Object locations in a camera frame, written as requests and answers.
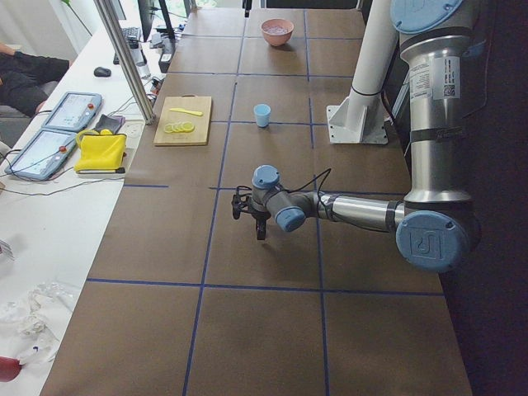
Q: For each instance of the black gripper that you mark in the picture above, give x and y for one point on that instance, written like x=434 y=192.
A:
x=259 y=218

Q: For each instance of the light blue paper cup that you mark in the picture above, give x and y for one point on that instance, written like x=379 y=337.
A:
x=262 y=114

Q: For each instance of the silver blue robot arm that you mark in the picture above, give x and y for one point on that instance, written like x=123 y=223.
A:
x=434 y=225

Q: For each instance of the clear ice cubes pile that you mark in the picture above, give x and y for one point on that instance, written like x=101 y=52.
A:
x=275 y=29

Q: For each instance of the bamboo cutting board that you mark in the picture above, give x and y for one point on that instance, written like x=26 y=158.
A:
x=184 y=121

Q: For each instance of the lemon slice top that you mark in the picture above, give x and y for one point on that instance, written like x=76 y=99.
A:
x=187 y=126

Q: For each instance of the yellow plastic knife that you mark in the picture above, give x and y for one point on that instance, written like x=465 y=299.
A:
x=186 y=111

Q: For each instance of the yellow cloth bag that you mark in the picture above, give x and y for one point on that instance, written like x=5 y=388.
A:
x=101 y=152

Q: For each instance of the pink bowl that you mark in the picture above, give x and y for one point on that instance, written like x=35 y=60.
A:
x=278 y=40

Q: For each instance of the teach pendant far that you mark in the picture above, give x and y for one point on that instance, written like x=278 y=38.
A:
x=74 y=111

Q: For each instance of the teach pendant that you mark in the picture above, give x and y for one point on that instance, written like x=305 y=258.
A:
x=43 y=155
x=74 y=111

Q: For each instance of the black computer mouse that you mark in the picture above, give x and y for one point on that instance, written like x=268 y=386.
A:
x=101 y=72

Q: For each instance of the teach pendant near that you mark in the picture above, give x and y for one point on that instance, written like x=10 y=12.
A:
x=43 y=155

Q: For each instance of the crumpled white plastic wrap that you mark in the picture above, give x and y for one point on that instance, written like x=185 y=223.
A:
x=33 y=326

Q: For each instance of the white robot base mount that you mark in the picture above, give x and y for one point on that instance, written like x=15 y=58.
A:
x=359 y=119

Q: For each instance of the aluminium frame post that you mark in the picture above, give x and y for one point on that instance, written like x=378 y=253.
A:
x=113 y=29

